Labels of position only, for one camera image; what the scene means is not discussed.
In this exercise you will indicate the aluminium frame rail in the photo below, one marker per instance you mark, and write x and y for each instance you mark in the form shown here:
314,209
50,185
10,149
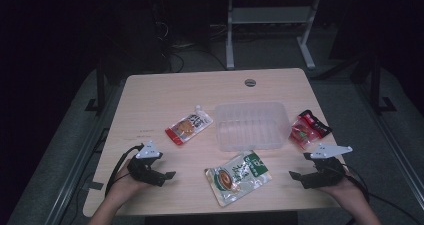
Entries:
393,141
85,158

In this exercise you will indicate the green and white snack packet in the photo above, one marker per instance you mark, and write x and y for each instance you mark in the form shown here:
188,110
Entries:
236,178

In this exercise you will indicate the person's left hand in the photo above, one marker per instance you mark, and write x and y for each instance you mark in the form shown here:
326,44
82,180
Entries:
121,188

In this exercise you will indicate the grey tape piece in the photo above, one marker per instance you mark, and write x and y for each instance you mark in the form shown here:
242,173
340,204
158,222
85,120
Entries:
93,185

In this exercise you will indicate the person's right hand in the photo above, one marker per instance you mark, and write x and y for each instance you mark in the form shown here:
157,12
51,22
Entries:
346,190

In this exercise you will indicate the clear plastic container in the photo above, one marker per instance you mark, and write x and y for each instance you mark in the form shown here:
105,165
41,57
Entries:
251,126

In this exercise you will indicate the red and white snack packet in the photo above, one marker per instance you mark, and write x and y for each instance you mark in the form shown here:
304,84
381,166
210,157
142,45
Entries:
188,126

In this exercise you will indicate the red clear snack packet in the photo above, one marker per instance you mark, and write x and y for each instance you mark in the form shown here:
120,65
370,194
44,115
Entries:
301,135

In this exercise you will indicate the black metal stand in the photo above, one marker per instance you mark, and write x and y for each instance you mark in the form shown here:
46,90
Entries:
376,85
101,88

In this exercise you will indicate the black and red snack packet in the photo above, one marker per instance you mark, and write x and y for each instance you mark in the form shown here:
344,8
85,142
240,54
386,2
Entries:
316,123

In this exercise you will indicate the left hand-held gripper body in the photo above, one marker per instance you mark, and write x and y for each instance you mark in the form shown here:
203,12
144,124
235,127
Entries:
143,171

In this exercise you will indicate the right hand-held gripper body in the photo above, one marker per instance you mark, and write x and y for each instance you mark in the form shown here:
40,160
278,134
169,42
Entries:
328,175

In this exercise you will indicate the grey table grommet hole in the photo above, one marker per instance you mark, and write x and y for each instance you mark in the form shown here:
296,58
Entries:
250,82

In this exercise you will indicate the white desk frame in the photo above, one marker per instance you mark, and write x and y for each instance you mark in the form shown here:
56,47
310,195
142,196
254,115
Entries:
270,15

